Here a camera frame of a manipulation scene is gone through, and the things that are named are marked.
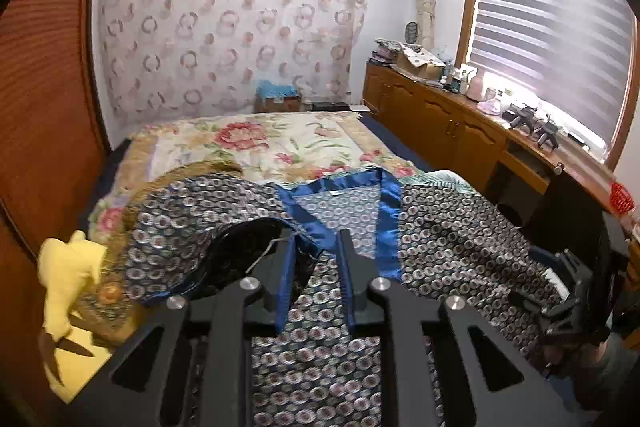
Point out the gold patterned cushion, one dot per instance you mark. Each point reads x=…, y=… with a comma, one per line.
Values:
x=159, y=244

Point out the long wooden cabinet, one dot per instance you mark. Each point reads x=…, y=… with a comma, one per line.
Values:
x=507, y=166

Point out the wooden louvered wardrobe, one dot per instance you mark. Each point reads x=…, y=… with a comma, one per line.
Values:
x=53, y=147

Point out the navy patterned silk garment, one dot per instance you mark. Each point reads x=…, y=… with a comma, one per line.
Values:
x=433, y=233

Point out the yellow cloth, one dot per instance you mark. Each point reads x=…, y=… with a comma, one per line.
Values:
x=67, y=347

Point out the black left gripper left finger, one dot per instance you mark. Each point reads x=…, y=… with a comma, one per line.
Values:
x=276, y=274

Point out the patterned wall curtain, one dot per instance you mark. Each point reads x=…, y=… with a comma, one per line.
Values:
x=170, y=59

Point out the red mesh basket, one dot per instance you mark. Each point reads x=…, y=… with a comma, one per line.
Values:
x=621, y=200

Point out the floral bed quilt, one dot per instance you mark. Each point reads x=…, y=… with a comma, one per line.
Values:
x=286, y=148

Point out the pink vase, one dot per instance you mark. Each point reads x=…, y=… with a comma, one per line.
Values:
x=476, y=87

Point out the open cardboard box on cabinet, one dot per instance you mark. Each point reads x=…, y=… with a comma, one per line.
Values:
x=419, y=63

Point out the cardboard box with blue cloth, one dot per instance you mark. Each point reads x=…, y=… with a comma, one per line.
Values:
x=276, y=98

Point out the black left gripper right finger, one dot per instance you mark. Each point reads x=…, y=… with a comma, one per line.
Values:
x=361, y=314

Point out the zebra window blind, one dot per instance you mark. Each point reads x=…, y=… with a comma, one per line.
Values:
x=572, y=54

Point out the black gripper on cabinet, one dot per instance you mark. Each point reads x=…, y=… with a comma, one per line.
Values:
x=518, y=117
x=546, y=135

